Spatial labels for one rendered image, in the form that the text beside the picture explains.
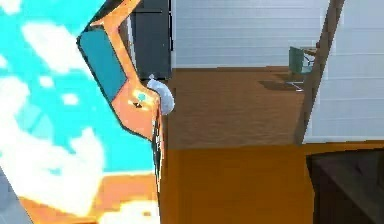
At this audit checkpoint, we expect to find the dark grey cupboard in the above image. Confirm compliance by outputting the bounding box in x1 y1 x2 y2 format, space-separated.
129 0 174 81

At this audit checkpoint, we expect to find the green chair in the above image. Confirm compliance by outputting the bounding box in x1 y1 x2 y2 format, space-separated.
288 45 315 92

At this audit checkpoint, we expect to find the silver door handle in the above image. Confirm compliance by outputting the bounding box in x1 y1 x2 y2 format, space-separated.
146 73 176 116

